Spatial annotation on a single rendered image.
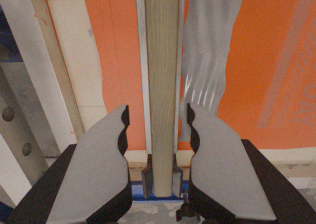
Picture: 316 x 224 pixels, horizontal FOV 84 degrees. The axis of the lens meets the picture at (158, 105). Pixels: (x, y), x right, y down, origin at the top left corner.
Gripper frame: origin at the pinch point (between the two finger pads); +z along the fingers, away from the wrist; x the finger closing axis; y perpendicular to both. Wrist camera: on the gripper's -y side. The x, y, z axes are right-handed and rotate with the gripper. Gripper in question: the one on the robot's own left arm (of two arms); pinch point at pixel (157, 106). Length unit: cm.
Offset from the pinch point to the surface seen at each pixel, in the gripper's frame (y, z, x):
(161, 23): -4.9, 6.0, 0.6
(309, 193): 189, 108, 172
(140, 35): -2.9, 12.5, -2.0
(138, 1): -6.5, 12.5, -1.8
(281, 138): 18.2, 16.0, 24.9
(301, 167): 25.9, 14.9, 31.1
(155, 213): 224, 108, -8
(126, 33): -2.6, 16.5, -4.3
